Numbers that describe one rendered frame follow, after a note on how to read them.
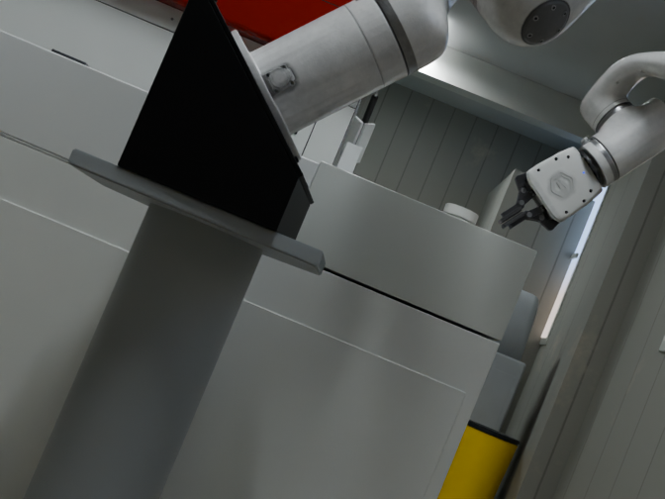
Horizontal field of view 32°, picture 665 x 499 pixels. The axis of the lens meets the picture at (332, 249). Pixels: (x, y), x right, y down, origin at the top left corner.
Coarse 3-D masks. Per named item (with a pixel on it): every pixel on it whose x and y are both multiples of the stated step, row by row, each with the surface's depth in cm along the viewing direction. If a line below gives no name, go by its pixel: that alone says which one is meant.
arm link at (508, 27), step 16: (480, 0) 150; (496, 0) 147; (512, 0) 146; (528, 0) 145; (544, 0) 145; (560, 0) 146; (576, 0) 148; (592, 0) 153; (496, 16) 148; (512, 16) 146; (528, 16) 146; (544, 16) 146; (560, 16) 148; (576, 16) 151; (496, 32) 150; (512, 32) 148; (528, 32) 147; (544, 32) 148; (560, 32) 151
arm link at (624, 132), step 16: (624, 112) 193; (640, 112) 192; (656, 112) 191; (608, 128) 193; (624, 128) 191; (640, 128) 191; (656, 128) 191; (608, 144) 191; (624, 144) 191; (640, 144) 191; (656, 144) 192; (624, 160) 191; (640, 160) 192
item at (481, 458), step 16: (464, 432) 640; (480, 432) 634; (496, 432) 634; (464, 448) 637; (480, 448) 633; (496, 448) 633; (512, 448) 639; (464, 464) 634; (480, 464) 633; (496, 464) 635; (448, 480) 638; (464, 480) 633; (480, 480) 633; (496, 480) 637; (448, 496) 635; (464, 496) 632; (480, 496) 634
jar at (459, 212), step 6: (450, 204) 230; (444, 210) 231; (450, 210) 229; (456, 210) 228; (462, 210) 228; (468, 210) 229; (456, 216) 229; (462, 216) 228; (468, 216) 228; (474, 216) 229; (468, 222) 229; (474, 222) 230
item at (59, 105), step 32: (0, 32) 173; (0, 64) 173; (32, 64) 173; (64, 64) 173; (0, 96) 172; (32, 96) 172; (64, 96) 173; (96, 96) 173; (128, 96) 173; (0, 128) 172; (32, 128) 172; (64, 128) 172; (96, 128) 173; (128, 128) 173
